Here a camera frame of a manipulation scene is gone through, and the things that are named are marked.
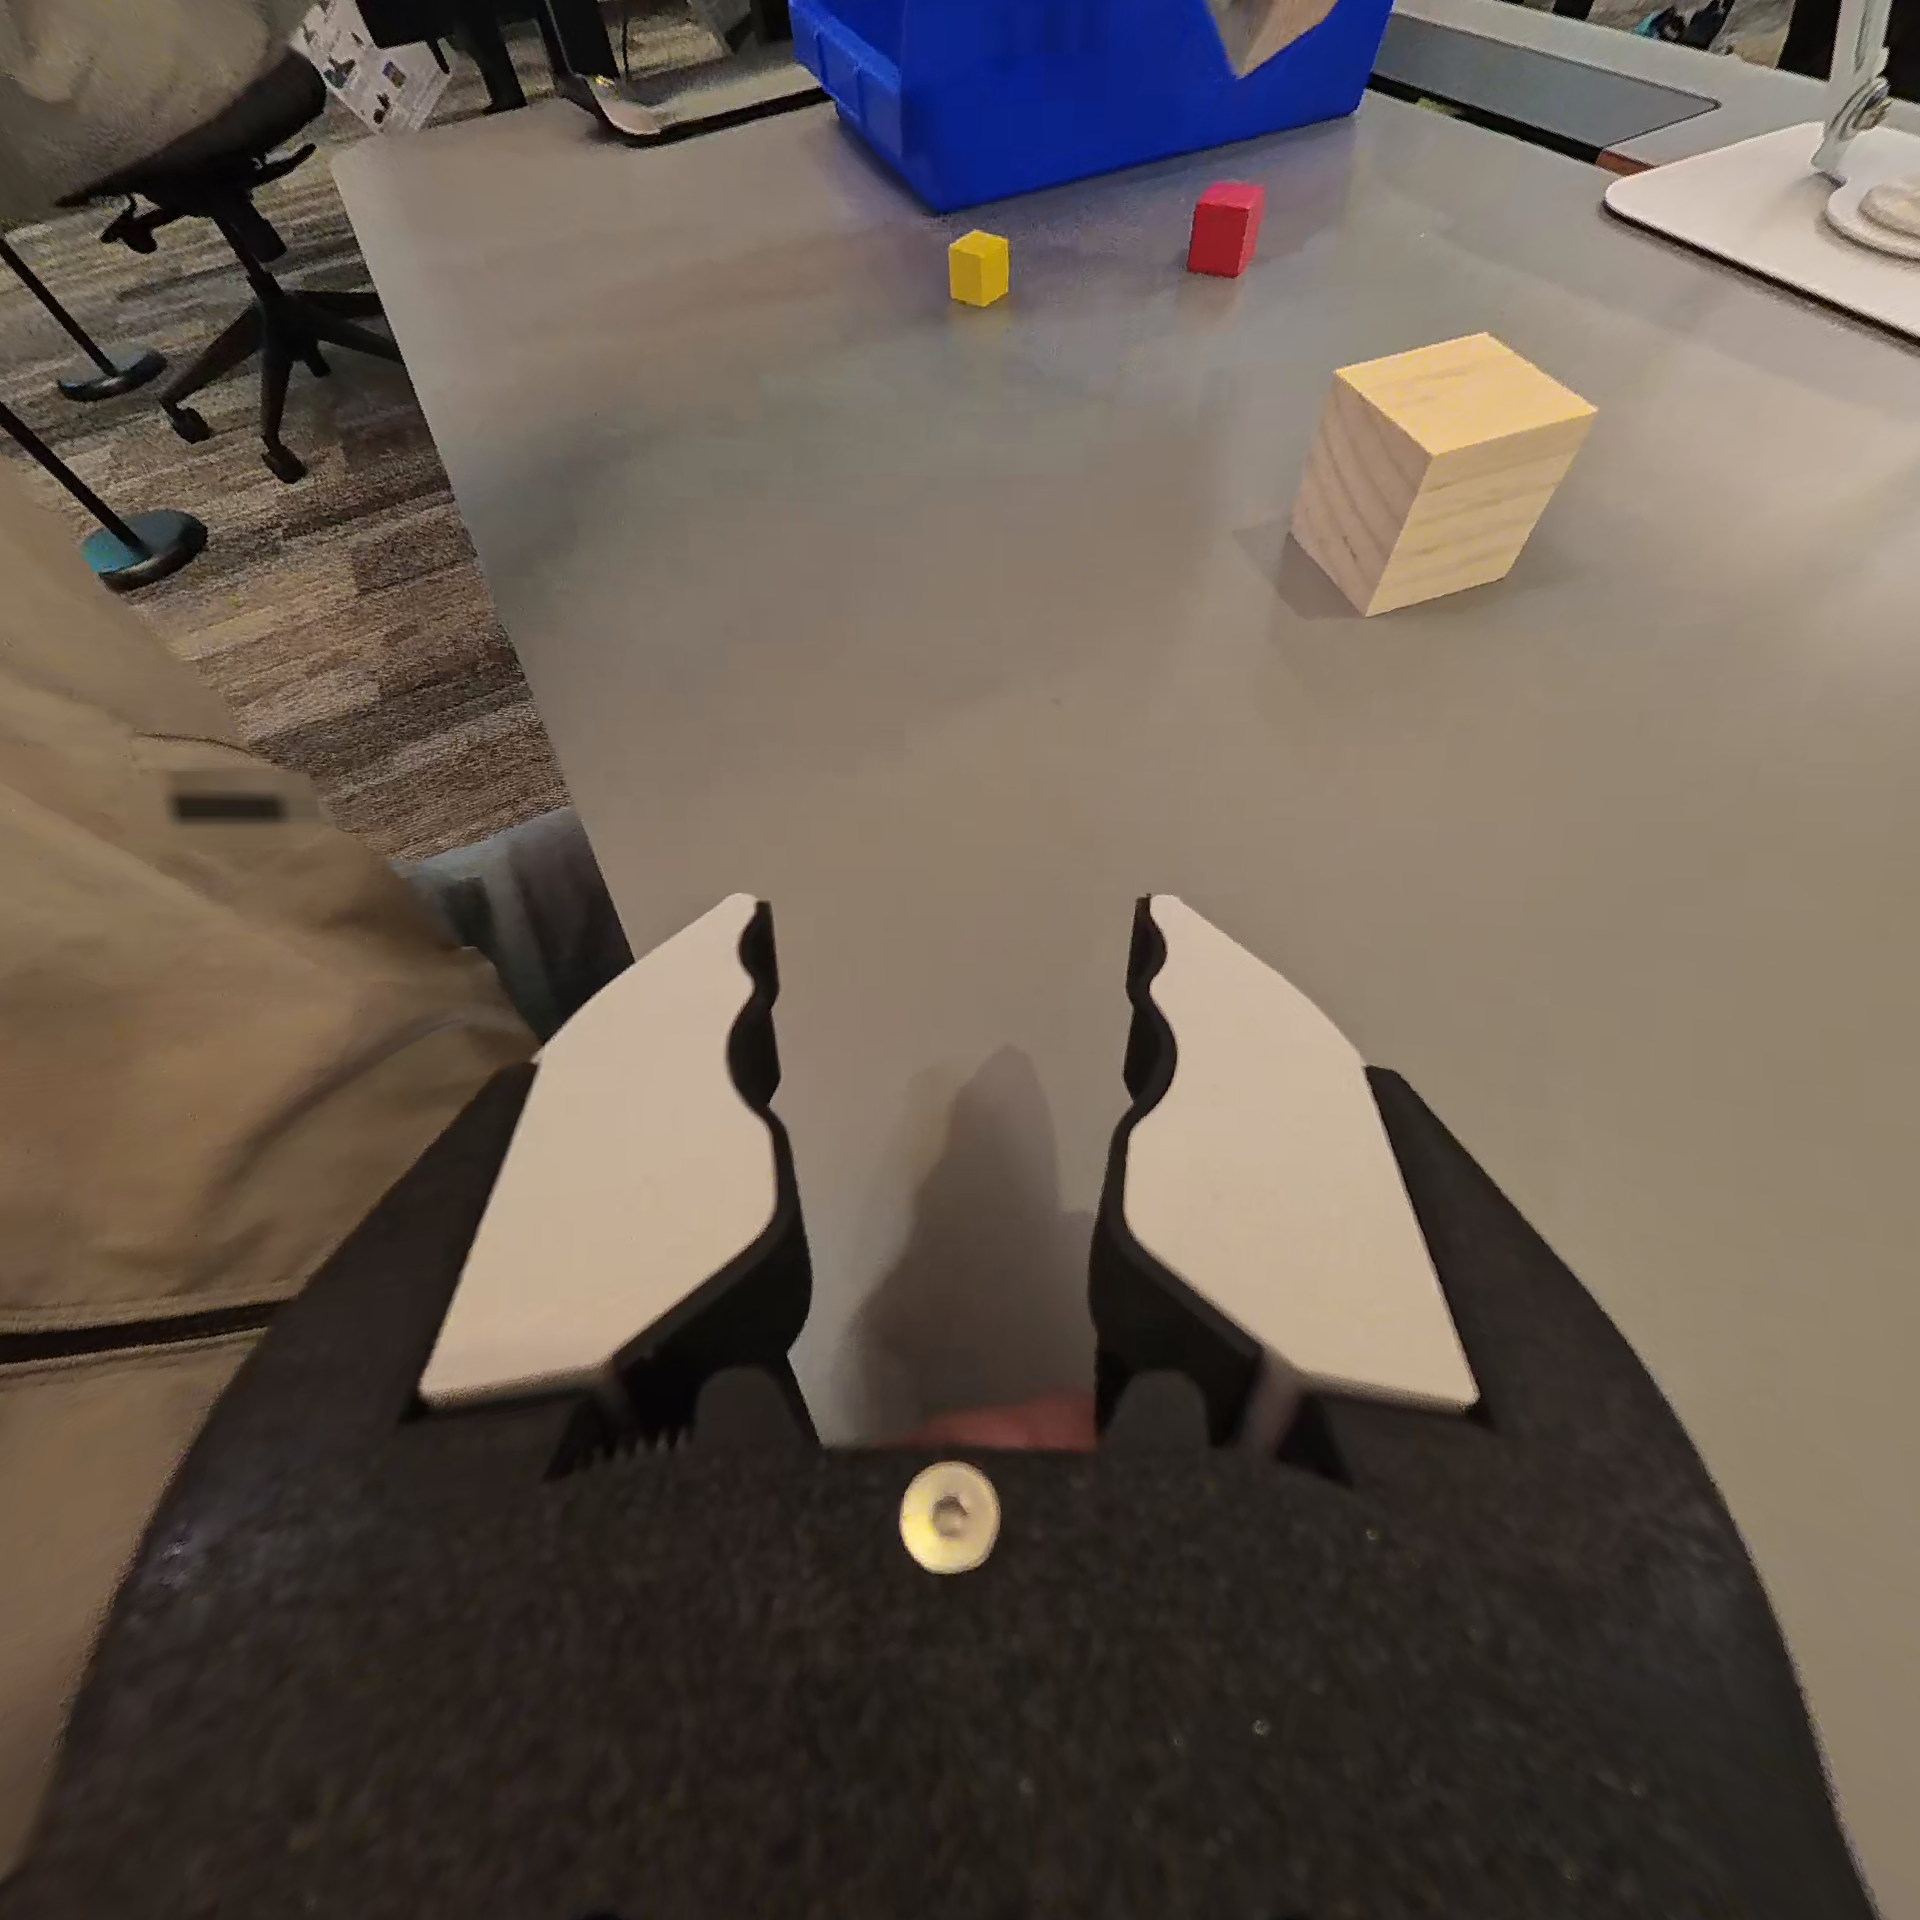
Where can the large wooden cube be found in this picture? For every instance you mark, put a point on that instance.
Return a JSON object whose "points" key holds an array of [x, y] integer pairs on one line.
{"points": [[1440, 481]]}

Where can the red wooden cube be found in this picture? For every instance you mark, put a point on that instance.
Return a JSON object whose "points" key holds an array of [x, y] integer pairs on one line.
{"points": [[1225, 232]]}

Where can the blue plastic bin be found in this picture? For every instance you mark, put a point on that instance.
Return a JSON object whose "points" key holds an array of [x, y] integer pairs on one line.
{"points": [[1051, 106]]}

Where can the yellow wooden cube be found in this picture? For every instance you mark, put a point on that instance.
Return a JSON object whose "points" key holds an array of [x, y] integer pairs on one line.
{"points": [[979, 270]]}

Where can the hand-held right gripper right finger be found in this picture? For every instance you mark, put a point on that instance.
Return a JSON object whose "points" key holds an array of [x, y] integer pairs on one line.
{"points": [[1296, 1200]]}

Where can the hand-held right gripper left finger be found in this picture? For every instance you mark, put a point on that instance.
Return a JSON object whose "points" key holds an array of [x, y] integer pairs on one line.
{"points": [[611, 1200]]}

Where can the medium wooden cube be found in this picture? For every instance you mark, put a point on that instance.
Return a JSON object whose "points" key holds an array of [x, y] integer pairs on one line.
{"points": [[1284, 25]]}

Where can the white folding stand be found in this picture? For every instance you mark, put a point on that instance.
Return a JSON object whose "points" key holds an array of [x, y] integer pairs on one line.
{"points": [[1771, 227]]}

